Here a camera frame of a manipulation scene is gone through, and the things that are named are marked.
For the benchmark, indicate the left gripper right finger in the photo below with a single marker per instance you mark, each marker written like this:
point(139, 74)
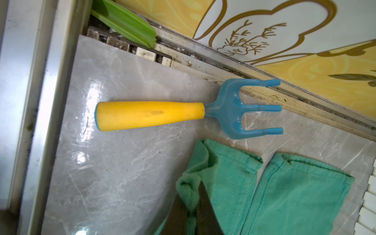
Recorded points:
point(207, 223)

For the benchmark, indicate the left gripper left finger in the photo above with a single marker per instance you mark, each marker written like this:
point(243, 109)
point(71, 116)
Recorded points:
point(177, 220)

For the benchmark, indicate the green long pants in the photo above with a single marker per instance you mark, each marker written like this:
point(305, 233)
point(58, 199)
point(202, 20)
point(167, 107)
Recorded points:
point(292, 195)

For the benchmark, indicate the flower box white fence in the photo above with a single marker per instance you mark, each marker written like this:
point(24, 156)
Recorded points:
point(366, 224)

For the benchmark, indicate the green plastic leaf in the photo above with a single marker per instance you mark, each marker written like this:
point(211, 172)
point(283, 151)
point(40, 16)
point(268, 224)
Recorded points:
point(125, 22)

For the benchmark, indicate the toy rake yellow handle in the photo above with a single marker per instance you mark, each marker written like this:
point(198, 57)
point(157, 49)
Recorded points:
point(228, 109)

